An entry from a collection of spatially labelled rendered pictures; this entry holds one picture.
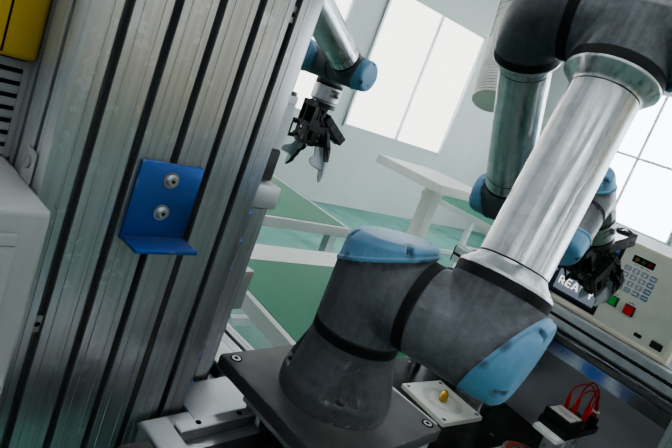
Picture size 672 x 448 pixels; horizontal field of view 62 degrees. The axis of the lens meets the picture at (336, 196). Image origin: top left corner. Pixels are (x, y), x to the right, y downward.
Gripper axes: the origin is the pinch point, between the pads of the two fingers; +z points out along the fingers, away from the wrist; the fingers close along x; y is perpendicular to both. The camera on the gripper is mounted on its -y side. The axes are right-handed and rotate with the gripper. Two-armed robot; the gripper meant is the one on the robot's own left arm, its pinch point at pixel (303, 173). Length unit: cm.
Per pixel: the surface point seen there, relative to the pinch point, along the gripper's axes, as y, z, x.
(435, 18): -453, -137, -335
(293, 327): -3.3, 40.3, 13.5
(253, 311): 0.4, 42.8, 0.3
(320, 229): -93, 43, -69
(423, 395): -14, 37, 51
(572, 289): -29, -1, 68
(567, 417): -21, 23, 80
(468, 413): -21, 37, 61
